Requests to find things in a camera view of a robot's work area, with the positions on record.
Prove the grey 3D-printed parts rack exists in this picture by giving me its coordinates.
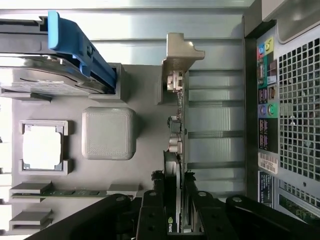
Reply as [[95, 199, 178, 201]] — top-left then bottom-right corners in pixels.
[[0, 62, 246, 240]]

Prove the hard disk in blue caddy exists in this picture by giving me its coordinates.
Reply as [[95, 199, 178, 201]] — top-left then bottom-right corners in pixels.
[[0, 10, 118, 96]]

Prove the black PC case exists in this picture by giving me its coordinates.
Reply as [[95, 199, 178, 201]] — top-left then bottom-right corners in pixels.
[[241, 0, 320, 227]]

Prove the silver CPU chip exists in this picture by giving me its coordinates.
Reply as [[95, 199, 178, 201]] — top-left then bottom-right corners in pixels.
[[22, 124, 64, 171]]

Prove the green RAM stick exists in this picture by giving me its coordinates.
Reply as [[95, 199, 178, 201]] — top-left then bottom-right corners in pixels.
[[11, 189, 109, 199]]

